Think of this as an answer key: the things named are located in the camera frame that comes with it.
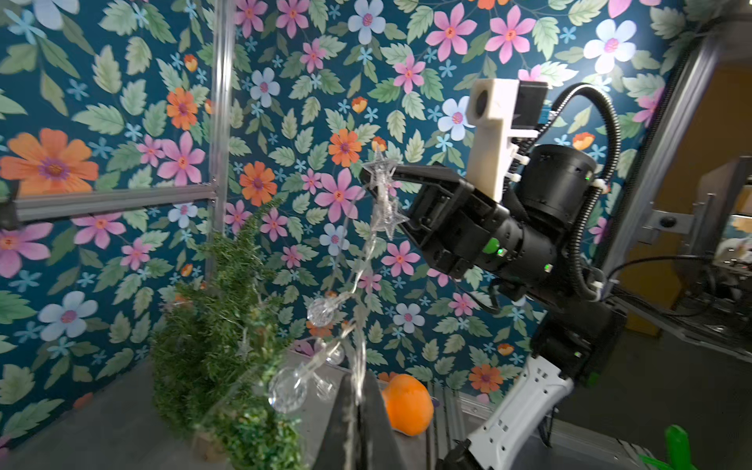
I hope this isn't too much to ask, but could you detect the small green tree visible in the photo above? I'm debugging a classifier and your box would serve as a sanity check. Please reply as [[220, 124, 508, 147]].
[[151, 203, 306, 469]]

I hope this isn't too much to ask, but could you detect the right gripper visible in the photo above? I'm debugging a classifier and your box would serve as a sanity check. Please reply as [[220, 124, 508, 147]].
[[391, 164, 511, 276]]

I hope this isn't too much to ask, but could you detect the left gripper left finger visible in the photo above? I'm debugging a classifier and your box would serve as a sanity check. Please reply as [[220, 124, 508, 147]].
[[313, 374, 358, 470]]

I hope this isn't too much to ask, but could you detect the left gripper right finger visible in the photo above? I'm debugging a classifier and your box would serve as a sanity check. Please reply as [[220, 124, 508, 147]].
[[356, 372, 405, 470]]

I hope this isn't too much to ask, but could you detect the aluminium frame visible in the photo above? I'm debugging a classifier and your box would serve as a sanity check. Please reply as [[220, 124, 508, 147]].
[[0, 0, 724, 277]]

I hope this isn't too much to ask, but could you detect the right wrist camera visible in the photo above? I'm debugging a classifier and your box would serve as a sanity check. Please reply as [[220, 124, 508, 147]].
[[465, 78, 550, 203]]

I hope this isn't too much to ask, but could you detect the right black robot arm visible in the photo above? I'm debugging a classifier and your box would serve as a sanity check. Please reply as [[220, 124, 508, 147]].
[[360, 78, 626, 469]]

